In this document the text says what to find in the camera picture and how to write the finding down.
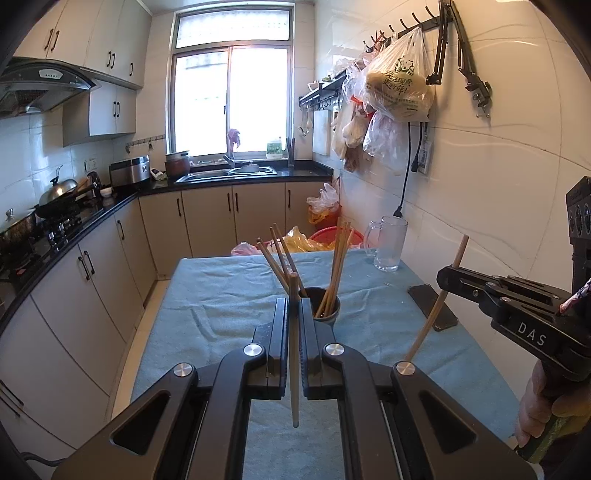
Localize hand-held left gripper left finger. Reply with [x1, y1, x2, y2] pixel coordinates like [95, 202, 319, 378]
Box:
[51, 296, 291, 480]

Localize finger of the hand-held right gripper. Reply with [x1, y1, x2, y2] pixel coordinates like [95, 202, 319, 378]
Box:
[436, 264, 571, 320]

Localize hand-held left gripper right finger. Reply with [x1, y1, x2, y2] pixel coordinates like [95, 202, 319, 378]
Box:
[299, 298, 536, 480]

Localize wooden chopstick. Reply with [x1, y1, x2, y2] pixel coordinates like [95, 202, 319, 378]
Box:
[322, 217, 342, 318]
[288, 271, 301, 428]
[269, 225, 300, 289]
[322, 220, 349, 318]
[320, 223, 352, 319]
[274, 223, 308, 298]
[256, 237, 291, 298]
[404, 234, 470, 363]

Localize black utensil holder cup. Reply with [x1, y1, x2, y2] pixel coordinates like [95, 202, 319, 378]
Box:
[298, 286, 341, 330]

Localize bundle of wooden chopsticks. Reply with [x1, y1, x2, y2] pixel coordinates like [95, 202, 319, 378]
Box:
[315, 227, 355, 318]

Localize person's right hand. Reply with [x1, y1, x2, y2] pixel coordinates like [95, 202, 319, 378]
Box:
[514, 360, 591, 450]

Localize phone in brown case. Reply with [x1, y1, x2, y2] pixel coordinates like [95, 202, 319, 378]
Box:
[407, 284, 459, 332]

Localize person's printed clothing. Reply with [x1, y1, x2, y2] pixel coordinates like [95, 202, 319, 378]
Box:
[560, 277, 591, 315]

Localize blue tablecloth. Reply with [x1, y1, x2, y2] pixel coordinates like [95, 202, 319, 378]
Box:
[130, 256, 520, 480]

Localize clear glass mug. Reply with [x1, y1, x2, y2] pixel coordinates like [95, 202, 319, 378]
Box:
[364, 215, 409, 273]

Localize yellow plastic bag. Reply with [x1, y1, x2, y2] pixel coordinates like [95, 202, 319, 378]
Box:
[281, 225, 333, 254]

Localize red plastic basin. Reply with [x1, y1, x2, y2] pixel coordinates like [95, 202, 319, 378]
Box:
[308, 226, 365, 252]

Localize white power strip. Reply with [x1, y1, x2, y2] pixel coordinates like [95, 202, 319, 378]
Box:
[418, 136, 433, 175]

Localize white plastic bag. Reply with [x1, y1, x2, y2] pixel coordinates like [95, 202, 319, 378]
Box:
[307, 182, 342, 214]

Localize beige lower kitchen cabinets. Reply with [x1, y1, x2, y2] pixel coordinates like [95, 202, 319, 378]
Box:
[0, 180, 333, 462]

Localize beige kitchen cabinets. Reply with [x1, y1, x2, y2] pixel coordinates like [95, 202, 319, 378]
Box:
[0, 180, 333, 462]
[11, 0, 153, 148]

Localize clear plastic bag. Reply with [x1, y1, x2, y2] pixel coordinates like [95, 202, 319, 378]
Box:
[362, 111, 407, 160]

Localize plastic bag with brown contents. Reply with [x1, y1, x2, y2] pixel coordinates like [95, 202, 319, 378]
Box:
[342, 104, 370, 174]

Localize white cutting board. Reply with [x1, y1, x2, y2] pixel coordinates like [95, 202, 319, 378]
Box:
[312, 111, 331, 156]

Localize large yellowish plastic bag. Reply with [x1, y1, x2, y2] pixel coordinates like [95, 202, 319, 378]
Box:
[362, 25, 437, 123]

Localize steel kitchen sink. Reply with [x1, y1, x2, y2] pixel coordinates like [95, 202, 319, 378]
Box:
[176, 166, 279, 183]

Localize black kitchen countertop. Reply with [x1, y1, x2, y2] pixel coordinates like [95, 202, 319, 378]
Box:
[0, 159, 334, 324]

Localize brown cooking pot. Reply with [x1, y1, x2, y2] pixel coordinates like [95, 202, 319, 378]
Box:
[165, 150, 191, 179]

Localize silver rice cooker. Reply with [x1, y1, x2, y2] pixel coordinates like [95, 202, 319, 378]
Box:
[109, 155, 151, 188]

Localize black coat hook rack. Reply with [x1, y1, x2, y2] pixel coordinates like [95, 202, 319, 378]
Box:
[362, 2, 451, 51]

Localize black gas stove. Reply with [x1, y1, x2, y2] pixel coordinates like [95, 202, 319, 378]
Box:
[0, 210, 105, 282]

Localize black wok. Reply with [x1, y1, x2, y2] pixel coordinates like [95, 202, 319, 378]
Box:
[34, 191, 100, 219]

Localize kitchen window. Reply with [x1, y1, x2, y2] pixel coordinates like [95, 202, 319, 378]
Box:
[167, 6, 296, 160]

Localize steel wok lid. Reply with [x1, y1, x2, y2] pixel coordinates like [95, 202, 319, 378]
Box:
[38, 166, 79, 206]

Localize steel pot with lid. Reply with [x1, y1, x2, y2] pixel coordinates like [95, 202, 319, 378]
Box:
[0, 209, 38, 252]

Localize beige upper kitchen cabinets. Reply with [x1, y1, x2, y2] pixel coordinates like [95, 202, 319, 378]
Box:
[11, 0, 153, 148]

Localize steel range hood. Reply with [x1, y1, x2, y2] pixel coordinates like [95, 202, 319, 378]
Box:
[0, 56, 102, 118]

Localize black power cable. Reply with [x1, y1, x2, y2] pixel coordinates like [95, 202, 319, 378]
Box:
[393, 122, 428, 219]

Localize black wall shelf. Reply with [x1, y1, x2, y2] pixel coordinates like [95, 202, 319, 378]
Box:
[298, 69, 348, 112]

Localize wall hook rail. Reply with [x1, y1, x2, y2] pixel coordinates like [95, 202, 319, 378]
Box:
[124, 135, 166, 152]

